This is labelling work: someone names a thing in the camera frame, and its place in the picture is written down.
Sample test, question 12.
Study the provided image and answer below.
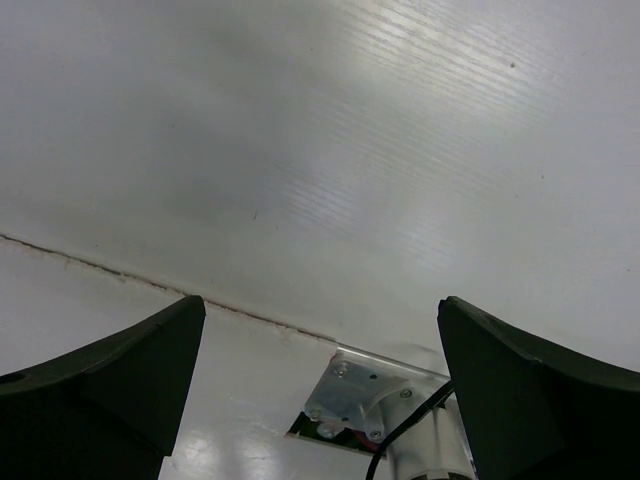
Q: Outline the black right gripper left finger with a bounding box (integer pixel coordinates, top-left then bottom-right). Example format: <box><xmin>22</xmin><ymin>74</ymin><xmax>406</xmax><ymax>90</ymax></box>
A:
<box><xmin>1</xmin><ymin>296</ymin><xmax>206</xmax><ymax>479</ymax></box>

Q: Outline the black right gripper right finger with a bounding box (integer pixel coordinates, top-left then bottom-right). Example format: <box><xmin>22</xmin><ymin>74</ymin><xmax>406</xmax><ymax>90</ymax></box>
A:
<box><xmin>437</xmin><ymin>297</ymin><xmax>639</xmax><ymax>479</ymax></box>

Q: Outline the black thin cable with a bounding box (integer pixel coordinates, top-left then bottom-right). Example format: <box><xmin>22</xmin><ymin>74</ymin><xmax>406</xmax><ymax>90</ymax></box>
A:
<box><xmin>365</xmin><ymin>382</ymin><xmax>456</xmax><ymax>480</ymax></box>

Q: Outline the silver metal mounting bracket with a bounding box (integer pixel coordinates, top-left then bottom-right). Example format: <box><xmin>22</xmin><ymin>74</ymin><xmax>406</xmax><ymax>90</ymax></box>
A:
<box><xmin>304</xmin><ymin>346</ymin><xmax>448</xmax><ymax>445</ymax></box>

